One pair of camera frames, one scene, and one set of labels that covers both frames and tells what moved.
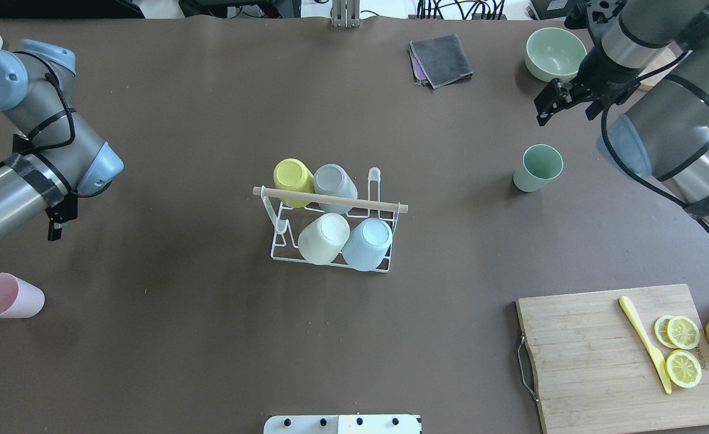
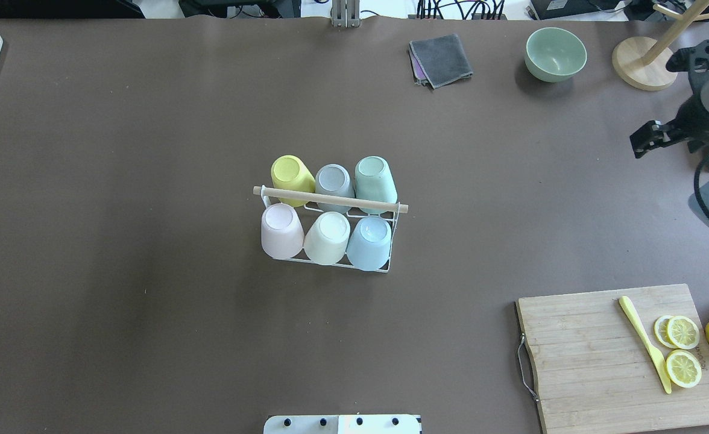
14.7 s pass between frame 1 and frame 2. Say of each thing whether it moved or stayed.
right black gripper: moved
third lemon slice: stayed
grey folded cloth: stayed
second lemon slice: stayed
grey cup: stayed
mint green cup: moved
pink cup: moved
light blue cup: stayed
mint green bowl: stayed
